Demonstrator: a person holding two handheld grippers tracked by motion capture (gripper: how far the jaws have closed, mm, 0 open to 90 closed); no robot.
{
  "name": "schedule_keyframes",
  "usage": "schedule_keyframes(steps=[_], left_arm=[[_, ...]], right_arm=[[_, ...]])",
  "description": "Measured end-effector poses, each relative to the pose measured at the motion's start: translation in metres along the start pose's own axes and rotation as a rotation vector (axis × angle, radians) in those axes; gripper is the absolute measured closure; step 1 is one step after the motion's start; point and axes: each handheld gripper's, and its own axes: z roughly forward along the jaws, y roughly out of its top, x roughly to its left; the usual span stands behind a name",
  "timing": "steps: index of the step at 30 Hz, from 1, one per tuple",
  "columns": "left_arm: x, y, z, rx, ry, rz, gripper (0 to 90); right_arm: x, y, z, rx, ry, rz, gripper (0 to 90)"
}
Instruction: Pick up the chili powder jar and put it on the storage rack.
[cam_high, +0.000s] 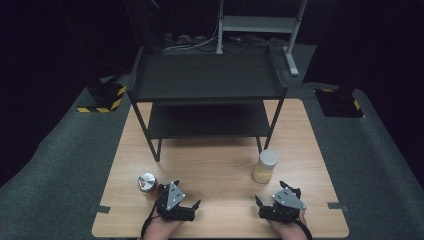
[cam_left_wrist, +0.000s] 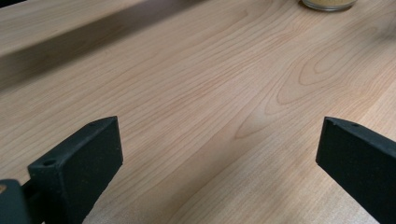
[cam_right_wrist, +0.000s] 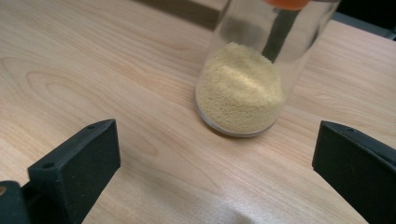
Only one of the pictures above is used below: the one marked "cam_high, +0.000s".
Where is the bundle of black floor cables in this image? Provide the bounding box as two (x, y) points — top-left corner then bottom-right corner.
(194, 34), (289, 55)

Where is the black cable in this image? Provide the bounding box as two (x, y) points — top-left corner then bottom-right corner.
(295, 218), (314, 240)
(140, 202), (158, 240)

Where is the black box with hazard stripes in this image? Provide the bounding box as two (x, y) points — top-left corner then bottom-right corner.
(314, 87), (365, 119)
(76, 77), (128, 114)

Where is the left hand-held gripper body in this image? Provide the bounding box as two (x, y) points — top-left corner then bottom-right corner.
(155, 181), (197, 223)

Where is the grey metal stand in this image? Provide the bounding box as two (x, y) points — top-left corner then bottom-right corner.
(215, 0), (309, 78)

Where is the black two-tier metal shelf rack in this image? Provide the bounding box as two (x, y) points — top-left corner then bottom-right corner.
(126, 44), (289, 163)

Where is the yellowish jar with white lid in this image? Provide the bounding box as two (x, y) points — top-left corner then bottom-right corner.
(251, 149), (280, 185)

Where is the person's right hand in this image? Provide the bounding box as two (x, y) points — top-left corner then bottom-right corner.
(267, 209), (309, 240)

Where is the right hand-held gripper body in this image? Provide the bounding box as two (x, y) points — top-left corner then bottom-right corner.
(258, 186), (308, 223)

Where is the person's left hand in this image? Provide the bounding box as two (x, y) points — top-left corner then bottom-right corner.
(142, 213), (184, 240)

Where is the white cable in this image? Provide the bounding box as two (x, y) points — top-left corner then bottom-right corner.
(162, 18), (221, 53)

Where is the grey tape piece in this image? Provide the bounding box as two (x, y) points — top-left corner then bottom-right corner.
(327, 201), (350, 213)
(89, 203), (111, 215)

